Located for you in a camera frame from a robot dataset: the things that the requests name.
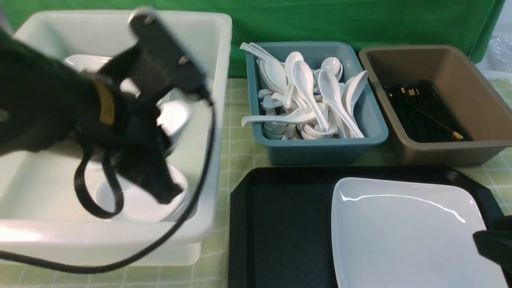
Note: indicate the green checkered tablecloth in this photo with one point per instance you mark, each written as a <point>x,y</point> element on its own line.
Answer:
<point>240,154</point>

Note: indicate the black plastic serving tray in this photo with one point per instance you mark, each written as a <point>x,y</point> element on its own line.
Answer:
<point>279,231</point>

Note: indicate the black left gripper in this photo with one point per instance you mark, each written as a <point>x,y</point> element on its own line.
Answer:
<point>148,146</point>

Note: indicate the clear plastic sheet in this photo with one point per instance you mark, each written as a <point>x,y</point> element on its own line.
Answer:
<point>500,52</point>

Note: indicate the pile of white spoons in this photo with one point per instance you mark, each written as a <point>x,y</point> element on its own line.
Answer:
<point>316,102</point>

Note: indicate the green backdrop cloth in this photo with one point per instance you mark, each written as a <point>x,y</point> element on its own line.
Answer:
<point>464,24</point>

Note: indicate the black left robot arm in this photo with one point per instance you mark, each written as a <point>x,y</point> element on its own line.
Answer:
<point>109,116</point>

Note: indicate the black chopsticks bundle in bin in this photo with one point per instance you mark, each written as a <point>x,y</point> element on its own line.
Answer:
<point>424,115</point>

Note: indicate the large white square plate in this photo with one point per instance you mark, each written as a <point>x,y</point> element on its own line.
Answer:
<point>388,234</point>

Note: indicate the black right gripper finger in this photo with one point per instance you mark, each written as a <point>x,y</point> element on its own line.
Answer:
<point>495,244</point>

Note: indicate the stack of white small dishes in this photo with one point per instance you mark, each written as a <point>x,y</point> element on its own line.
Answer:
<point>139,206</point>

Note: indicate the brown plastic chopstick bin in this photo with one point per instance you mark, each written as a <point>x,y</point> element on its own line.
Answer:
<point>478,106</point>

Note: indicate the stack of white square plates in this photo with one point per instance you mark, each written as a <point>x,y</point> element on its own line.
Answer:
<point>174,114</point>

